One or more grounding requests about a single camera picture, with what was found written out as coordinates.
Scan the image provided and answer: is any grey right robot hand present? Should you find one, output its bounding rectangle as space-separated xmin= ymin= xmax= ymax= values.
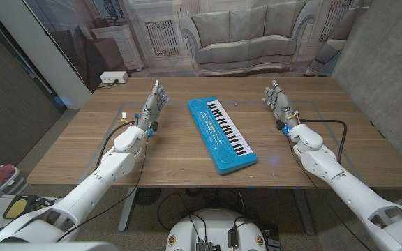
xmin=261 ymin=79 xmax=300 ymax=129

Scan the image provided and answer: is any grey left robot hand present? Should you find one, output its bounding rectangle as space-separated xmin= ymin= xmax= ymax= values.
xmin=136 ymin=79 xmax=170 ymax=132

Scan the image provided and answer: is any blue toy piano keyboard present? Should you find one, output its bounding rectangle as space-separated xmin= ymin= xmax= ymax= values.
xmin=186 ymin=96 xmax=258 ymax=176

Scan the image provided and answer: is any white power outlet box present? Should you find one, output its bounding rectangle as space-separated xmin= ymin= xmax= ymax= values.
xmin=99 ymin=70 xmax=129 ymax=84

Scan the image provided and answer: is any printed living room backdrop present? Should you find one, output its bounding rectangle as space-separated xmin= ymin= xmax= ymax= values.
xmin=22 ymin=0 xmax=373 ymax=93

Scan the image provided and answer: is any black round floor fan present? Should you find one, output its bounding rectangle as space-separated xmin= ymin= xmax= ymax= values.
xmin=133 ymin=188 xmax=162 ymax=206

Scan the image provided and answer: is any grey table leg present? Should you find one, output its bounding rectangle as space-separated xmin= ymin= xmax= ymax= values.
xmin=293 ymin=188 xmax=316 ymax=236
xmin=117 ymin=187 xmax=137 ymax=233

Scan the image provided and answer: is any white robot torso base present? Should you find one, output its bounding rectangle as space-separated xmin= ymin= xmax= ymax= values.
xmin=165 ymin=208 xmax=267 ymax=251

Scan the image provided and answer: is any yellow and black foot pedal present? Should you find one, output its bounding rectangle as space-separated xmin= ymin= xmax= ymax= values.
xmin=29 ymin=196 xmax=59 ymax=210
xmin=2 ymin=195 xmax=36 ymax=220

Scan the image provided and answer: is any black power adapter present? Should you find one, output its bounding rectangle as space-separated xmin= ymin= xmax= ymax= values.
xmin=227 ymin=228 xmax=239 ymax=249

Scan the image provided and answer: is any red and white case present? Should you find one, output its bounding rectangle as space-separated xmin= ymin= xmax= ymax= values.
xmin=0 ymin=163 xmax=26 ymax=195

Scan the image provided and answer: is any white connector with yellow wires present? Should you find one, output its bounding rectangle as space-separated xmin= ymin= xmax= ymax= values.
xmin=120 ymin=111 xmax=136 ymax=124

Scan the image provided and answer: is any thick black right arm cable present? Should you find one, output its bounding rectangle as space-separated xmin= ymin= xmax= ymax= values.
xmin=298 ymin=118 xmax=348 ymax=165

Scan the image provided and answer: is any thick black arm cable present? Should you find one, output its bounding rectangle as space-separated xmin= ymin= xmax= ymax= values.
xmin=95 ymin=120 xmax=137 ymax=170
xmin=298 ymin=118 xmax=348 ymax=165

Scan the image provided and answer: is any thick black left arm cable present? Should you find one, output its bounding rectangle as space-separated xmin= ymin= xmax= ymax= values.
xmin=95 ymin=120 xmax=137 ymax=170

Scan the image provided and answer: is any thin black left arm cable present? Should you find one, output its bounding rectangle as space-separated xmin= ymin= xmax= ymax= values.
xmin=57 ymin=135 xmax=149 ymax=243

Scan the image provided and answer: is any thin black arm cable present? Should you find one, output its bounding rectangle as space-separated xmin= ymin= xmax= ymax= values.
xmin=57 ymin=135 xmax=149 ymax=243
xmin=284 ymin=134 xmax=373 ymax=251

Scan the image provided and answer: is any black floor cable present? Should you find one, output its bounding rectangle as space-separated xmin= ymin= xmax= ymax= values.
xmin=156 ymin=192 xmax=209 ymax=242

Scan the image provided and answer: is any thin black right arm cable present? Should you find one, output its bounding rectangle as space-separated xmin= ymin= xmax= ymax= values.
xmin=284 ymin=134 xmax=373 ymax=251

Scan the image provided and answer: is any white wall pillar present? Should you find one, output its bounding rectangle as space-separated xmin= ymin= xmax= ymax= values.
xmin=0 ymin=0 xmax=92 ymax=109

